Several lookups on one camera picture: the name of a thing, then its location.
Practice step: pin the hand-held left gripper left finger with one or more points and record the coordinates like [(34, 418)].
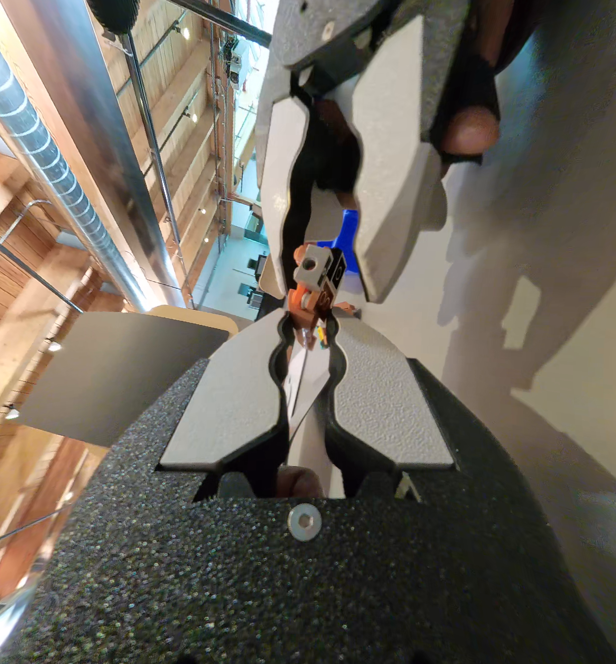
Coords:
[(225, 410)]

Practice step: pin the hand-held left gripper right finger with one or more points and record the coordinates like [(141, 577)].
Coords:
[(386, 410)]

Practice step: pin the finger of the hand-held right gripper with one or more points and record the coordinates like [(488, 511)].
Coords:
[(396, 155), (277, 181)]

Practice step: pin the blue plastic bin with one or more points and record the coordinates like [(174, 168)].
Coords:
[(347, 233)]

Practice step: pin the small orange brown brick assembly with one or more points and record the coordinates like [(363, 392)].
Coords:
[(313, 269)]

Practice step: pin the brown notched brick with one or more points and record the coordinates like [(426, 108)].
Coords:
[(316, 324)]

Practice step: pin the grey desk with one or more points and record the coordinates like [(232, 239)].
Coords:
[(572, 373)]

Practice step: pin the person's left hand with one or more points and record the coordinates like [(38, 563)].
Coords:
[(300, 482)]

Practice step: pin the black board with tan rim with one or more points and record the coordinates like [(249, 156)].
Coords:
[(121, 373)]

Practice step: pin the black pole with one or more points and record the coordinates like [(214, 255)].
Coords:
[(220, 20)]

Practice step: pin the smooth silver duct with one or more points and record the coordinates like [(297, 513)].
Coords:
[(106, 129)]

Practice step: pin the spiral silver ventilation duct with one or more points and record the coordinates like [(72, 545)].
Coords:
[(38, 145)]

